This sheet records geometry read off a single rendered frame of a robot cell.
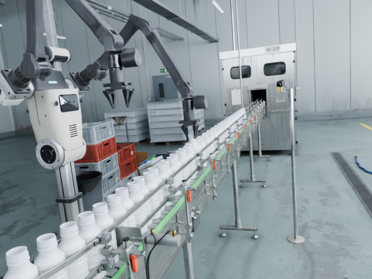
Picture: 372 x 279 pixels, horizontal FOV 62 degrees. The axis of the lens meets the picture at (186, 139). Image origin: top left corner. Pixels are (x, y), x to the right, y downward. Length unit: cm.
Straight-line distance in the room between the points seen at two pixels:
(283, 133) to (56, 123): 514
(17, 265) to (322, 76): 1143
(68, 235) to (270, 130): 570
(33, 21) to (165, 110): 700
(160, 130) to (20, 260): 781
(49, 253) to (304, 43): 1139
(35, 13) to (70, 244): 98
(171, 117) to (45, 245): 765
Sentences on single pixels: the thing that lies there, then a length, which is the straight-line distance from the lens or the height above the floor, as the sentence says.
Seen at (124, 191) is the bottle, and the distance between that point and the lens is 94.
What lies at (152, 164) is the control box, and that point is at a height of 111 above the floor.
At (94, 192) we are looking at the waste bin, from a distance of 335.
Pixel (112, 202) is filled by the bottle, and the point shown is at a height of 115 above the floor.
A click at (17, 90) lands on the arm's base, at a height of 150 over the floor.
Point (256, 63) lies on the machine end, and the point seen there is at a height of 180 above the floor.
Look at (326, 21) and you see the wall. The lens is 1192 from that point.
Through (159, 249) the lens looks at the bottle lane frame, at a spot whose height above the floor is 92.
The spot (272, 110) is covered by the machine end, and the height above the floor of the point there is 89.
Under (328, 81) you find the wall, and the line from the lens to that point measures 1179.
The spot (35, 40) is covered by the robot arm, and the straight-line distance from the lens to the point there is 145.
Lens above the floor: 144
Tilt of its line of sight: 9 degrees down
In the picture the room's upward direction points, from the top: 5 degrees counter-clockwise
